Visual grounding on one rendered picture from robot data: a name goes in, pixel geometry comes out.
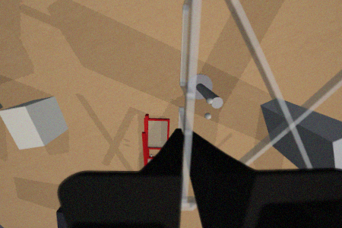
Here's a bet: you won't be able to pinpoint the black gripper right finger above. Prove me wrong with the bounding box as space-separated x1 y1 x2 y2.
190 132 342 228

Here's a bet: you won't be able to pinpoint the red-framed glasses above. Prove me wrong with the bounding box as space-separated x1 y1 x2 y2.
142 114 169 165

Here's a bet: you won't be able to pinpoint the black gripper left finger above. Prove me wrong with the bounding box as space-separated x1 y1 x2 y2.
57 128 184 228

